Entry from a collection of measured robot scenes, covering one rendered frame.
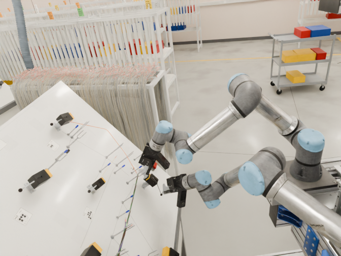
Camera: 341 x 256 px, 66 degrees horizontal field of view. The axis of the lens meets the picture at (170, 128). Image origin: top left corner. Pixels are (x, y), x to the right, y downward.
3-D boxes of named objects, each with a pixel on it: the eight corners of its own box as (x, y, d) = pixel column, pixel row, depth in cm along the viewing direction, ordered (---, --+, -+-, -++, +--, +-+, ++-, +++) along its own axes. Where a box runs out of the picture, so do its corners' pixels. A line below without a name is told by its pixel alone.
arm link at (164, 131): (175, 130, 127) (159, 125, 125) (167, 147, 132) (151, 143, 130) (174, 122, 133) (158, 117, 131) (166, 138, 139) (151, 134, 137)
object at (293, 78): (314, 81, 513) (324, 23, 459) (325, 91, 469) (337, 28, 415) (262, 86, 525) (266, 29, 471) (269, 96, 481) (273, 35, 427)
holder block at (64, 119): (40, 128, 119) (50, 117, 116) (58, 122, 129) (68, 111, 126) (46, 135, 119) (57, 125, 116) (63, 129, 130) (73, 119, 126)
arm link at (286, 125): (301, 153, 137) (228, 96, 117) (287, 138, 150) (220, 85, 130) (319, 137, 133) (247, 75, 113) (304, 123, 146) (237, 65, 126)
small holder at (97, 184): (78, 192, 115) (88, 185, 112) (91, 183, 123) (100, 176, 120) (84, 200, 115) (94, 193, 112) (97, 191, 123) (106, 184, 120)
